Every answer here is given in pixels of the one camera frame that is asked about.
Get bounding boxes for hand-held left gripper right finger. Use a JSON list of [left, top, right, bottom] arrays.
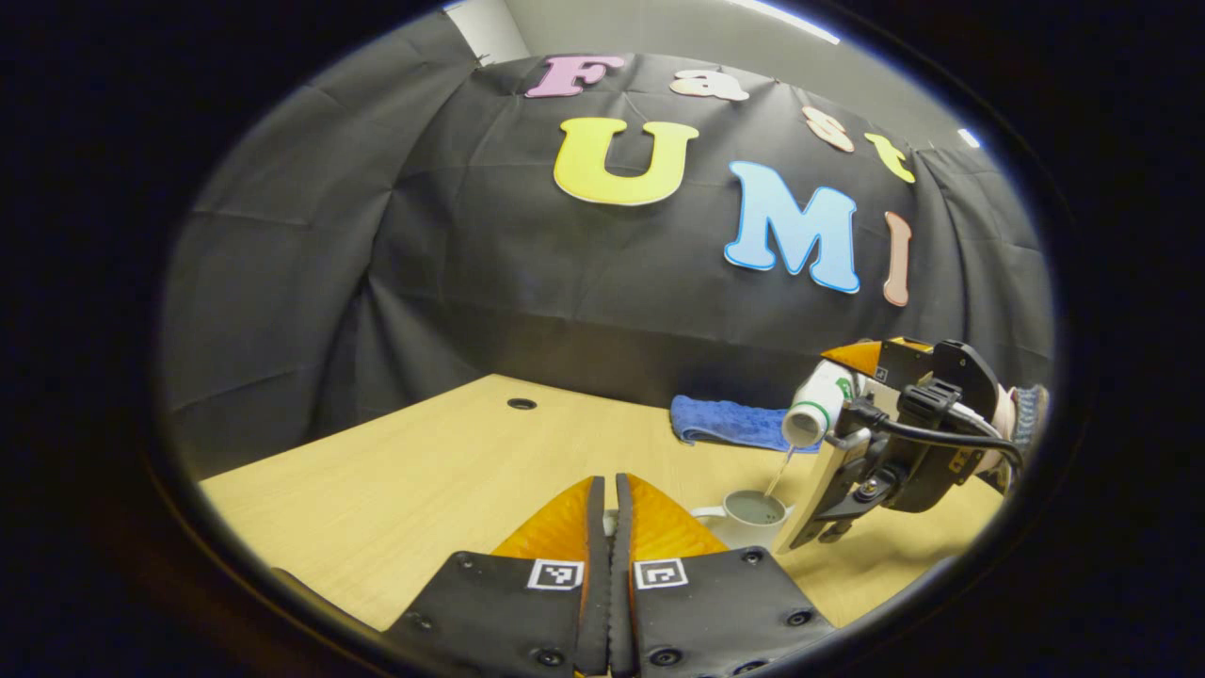
[[612, 473, 837, 678]]

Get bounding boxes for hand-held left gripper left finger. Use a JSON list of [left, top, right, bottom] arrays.
[[381, 476, 611, 678]]

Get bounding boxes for white plastic water bottle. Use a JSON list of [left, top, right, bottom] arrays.
[[781, 360, 862, 449]]

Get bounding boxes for white ceramic teacup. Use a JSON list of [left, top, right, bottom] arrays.
[[692, 489, 796, 552]]

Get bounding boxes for blue towel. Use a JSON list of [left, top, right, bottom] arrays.
[[670, 395, 801, 453]]

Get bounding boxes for black backdrop cloth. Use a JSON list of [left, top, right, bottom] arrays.
[[160, 9, 1055, 481]]

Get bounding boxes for long ceiling light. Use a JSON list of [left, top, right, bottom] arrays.
[[725, 0, 841, 45]]

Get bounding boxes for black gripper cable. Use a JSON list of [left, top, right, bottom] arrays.
[[847, 400, 1025, 474]]

